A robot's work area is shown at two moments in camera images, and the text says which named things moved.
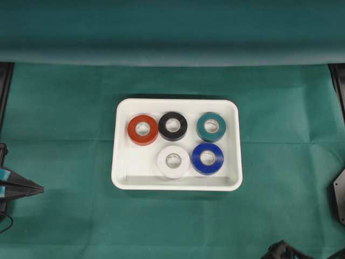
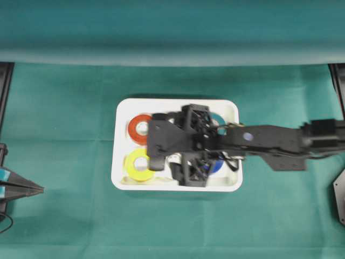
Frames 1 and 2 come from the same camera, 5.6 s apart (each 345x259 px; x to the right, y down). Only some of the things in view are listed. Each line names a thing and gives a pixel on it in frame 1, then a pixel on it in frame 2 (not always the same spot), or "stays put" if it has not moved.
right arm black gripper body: x=281 y=250 to x=196 y=124
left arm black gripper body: x=4 y=151 stays put
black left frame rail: x=6 y=72 stays put
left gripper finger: x=16 y=191 stays put
